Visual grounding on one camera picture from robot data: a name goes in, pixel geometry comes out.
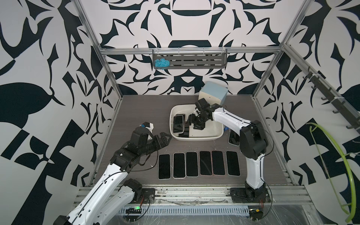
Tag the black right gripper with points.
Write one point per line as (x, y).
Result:
(190, 120)

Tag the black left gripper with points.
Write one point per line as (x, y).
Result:
(158, 146)

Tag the phone pale blue case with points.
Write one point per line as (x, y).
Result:
(164, 167)

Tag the phone white case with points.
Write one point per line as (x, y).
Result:
(179, 165)

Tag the phone grey case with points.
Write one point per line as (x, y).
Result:
(191, 164)

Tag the phone dark case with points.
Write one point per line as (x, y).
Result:
(205, 163)

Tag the phone pink case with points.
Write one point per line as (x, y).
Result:
(218, 163)
(232, 162)

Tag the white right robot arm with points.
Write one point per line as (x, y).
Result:
(253, 140)

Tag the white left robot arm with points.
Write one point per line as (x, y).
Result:
(113, 191)

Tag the white storage basin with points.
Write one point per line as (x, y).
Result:
(213, 130)

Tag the phone cream case in basin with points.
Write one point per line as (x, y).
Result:
(178, 124)

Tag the phone dark lying in basin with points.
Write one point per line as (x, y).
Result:
(185, 134)

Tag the light blue drawer cabinet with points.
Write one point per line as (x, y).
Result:
(213, 93)

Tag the blue crumpled cloth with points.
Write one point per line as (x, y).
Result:
(161, 63)

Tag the small electronics board left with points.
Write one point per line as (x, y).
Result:
(133, 210)

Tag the small electronics board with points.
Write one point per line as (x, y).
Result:
(255, 214)
(133, 210)

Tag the small electronics board right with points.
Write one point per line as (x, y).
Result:
(255, 214)

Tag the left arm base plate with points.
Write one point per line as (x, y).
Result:
(146, 194)

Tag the grey slotted wall rack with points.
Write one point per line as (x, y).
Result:
(202, 58)

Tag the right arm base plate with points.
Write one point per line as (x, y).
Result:
(248, 195)

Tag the dark wall hook rail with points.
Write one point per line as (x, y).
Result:
(332, 96)

